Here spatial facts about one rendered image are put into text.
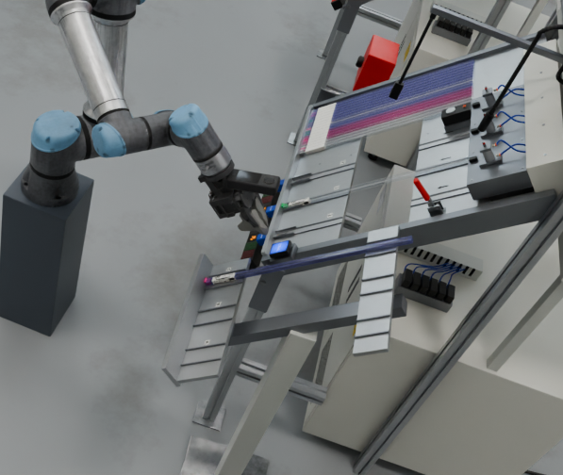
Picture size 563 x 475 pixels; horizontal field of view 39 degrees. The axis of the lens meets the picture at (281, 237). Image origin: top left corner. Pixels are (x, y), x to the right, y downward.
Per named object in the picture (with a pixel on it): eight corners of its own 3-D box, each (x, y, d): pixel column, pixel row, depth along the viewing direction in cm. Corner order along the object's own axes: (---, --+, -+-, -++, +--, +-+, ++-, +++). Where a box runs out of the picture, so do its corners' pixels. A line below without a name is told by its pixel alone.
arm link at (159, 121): (129, 113, 177) (153, 118, 169) (173, 106, 183) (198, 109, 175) (134, 147, 180) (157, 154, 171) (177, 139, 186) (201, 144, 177)
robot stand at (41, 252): (-4, 315, 247) (2, 194, 208) (24, 275, 260) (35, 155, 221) (50, 337, 247) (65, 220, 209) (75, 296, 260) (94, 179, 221)
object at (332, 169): (273, 264, 198) (267, 255, 197) (318, 116, 245) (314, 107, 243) (340, 249, 190) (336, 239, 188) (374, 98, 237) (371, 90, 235)
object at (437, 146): (415, 240, 183) (407, 225, 180) (435, 87, 230) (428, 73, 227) (561, 208, 168) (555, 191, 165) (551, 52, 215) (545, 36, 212)
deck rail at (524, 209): (272, 278, 199) (260, 261, 196) (273, 272, 200) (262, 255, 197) (562, 216, 167) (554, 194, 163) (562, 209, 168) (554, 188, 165)
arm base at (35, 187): (10, 192, 209) (11, 166, 202) (37, 159, 220) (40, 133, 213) (63, 214, 210) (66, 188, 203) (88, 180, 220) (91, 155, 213)
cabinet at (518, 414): (294, 440, 248) (365, 327, 204) (330, 281, 298) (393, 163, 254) (485, 507, 252) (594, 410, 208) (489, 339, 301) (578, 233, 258)
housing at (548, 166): (543, 217, 171) (525, 168, 163) (538, 93, 205) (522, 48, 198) (582, 208, 167) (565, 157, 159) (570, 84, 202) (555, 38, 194)
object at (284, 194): (273, 272, 200) (260, 253, 196) (318, 123, 247) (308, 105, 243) (277, 271, 200) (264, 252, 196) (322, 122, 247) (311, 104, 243)
